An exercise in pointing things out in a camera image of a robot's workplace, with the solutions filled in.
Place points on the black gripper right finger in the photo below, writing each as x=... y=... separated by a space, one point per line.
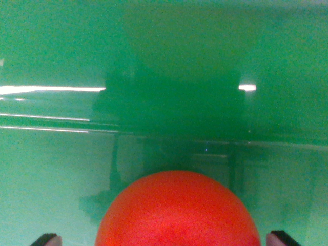
x=279 y=240

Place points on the green plastic bin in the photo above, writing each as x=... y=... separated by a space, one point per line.
x=51 y=166

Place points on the orange fruit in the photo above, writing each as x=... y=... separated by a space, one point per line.
x=178 y=212

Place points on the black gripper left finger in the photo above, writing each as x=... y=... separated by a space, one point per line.
x=48 y=241

